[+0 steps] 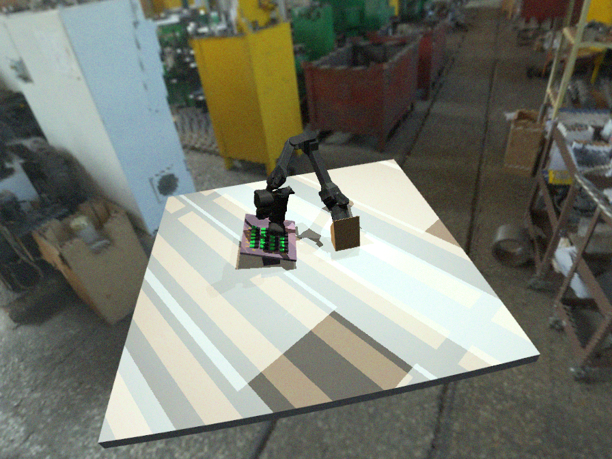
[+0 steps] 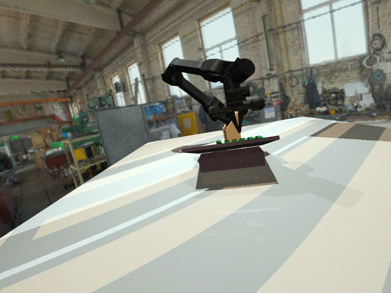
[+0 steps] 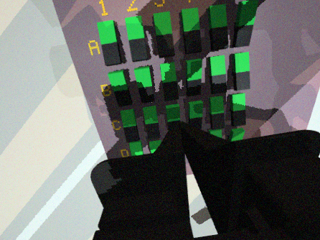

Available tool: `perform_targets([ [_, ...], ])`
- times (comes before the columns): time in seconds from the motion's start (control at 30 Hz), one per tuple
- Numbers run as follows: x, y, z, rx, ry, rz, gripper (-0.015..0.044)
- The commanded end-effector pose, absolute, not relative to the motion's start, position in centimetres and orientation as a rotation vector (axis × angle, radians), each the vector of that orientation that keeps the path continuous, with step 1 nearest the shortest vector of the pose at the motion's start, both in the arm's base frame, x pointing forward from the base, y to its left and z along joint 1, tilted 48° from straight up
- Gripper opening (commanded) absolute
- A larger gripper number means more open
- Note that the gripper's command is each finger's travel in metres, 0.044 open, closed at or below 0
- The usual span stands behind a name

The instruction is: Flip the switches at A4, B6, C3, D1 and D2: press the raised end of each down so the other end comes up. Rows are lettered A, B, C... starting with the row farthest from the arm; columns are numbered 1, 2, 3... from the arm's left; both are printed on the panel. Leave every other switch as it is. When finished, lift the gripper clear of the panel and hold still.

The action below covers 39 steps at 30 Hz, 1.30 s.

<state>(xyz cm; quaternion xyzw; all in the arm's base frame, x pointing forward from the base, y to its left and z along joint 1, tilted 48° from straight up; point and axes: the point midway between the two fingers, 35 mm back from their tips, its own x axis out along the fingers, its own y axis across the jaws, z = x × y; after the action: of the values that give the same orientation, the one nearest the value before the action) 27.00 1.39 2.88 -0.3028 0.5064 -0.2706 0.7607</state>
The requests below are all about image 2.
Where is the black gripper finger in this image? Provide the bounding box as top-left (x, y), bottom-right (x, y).
top-left (238, 109), bottom-right (248, 132)
top-left (226, 112), bottom-right (240, 133)

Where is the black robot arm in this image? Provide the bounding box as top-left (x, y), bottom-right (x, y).
top-left (161, 57), bottom-right (255, 114)

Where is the switch panel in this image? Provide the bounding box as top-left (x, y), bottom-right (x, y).
top-left (182, 136), bottom-right (280, 173)

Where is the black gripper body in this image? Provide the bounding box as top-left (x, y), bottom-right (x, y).
top-left (208, 86), bottom-right (265, 118)

